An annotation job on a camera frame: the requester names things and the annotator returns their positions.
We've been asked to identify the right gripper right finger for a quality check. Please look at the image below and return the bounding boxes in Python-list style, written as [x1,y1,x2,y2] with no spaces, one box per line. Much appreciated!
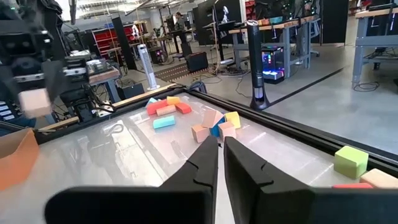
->
[223,136,398,224]

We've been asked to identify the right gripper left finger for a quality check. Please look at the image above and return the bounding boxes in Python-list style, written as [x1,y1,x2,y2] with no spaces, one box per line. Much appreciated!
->
[44,136,219,224]

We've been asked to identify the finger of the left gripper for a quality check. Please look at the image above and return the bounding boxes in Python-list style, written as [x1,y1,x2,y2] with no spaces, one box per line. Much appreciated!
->
[42,60,65,96]
[0,65,19,108]

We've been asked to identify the blue wooden block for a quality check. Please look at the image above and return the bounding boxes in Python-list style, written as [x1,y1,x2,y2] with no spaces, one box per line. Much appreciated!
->
[209,116,226,138]

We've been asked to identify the natural wooden triangle block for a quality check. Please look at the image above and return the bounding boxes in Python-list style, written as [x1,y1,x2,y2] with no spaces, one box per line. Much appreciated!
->
[201,108,224,129]

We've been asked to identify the natural long wooden block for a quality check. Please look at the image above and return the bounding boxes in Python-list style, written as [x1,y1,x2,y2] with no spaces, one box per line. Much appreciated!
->
[155,105,177,117]

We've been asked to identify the red-orange long wooden block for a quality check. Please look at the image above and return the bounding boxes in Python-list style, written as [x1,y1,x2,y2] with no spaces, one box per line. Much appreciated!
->
[146,98,170,116]

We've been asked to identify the light green wooden cube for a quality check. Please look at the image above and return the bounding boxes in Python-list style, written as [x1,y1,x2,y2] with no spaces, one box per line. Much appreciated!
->
[333,145,369,180]

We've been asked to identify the wooden bench with equipment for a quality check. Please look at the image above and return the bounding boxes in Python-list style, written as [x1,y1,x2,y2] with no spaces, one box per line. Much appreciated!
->
[62,55,123,105]

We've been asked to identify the red storage bin shelf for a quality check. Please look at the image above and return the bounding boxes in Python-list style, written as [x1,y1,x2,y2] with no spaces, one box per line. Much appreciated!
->
[92,26,139,60]

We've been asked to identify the white work surface sheet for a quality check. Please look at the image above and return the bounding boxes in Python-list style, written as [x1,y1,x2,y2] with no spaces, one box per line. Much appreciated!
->
[0,91,363,224]

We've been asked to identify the black tall panel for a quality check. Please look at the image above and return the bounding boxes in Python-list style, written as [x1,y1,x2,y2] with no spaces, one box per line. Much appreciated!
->
[111,16,138,71]

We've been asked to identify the orange plastic tray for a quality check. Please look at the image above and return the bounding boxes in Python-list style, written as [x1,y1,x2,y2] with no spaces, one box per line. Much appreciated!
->
[0,128,40,191]

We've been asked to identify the small black box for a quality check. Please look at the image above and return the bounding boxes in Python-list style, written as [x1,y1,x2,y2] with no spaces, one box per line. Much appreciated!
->
[121,82,146,100]

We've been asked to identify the yellow-orange wooden cube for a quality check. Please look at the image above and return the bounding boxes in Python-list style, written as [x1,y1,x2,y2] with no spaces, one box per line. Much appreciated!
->
[224,111,242,129]

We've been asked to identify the red flat wooden block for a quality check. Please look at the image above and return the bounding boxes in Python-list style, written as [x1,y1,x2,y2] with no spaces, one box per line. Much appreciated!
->
[175,102,193,115]

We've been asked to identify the white tower fan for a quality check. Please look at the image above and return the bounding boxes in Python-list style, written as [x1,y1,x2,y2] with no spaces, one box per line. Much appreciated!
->
[136,43,160,91]

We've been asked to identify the black clamp hook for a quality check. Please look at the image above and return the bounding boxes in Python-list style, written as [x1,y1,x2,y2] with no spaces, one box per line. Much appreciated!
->
[188,80,208,95]

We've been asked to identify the black speaker box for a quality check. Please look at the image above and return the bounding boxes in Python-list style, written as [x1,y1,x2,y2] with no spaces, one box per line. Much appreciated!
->
[185,51,210,73]

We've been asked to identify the lit computer case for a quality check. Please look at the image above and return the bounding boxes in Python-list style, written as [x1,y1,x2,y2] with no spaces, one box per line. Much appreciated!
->
[261,45,285,85]

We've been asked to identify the black tower fan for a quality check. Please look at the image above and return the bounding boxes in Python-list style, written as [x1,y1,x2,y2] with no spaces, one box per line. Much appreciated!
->
[246,19,271,111]

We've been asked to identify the person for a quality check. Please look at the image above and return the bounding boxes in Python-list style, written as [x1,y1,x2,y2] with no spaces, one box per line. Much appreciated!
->
[174,11,188,34]

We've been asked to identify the black partition panel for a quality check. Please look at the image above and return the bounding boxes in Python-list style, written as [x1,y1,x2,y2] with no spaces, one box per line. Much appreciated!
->
[192,0,246,47]

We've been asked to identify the grey wooden-top workbench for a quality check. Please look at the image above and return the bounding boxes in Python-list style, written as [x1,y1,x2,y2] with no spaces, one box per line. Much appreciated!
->
[351,4,398,90]
[228,14,322,78]

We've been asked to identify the black metal table frame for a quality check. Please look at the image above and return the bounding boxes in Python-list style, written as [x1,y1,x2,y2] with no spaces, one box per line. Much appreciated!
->
[32,83,398,180]

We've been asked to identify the loose black floor cables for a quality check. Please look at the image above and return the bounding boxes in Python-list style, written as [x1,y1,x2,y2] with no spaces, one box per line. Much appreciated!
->
[198,67,254,100]

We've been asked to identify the coiled black floor cable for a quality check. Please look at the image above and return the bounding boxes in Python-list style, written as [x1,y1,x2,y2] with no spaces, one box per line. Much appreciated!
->
[353,81,381,93]

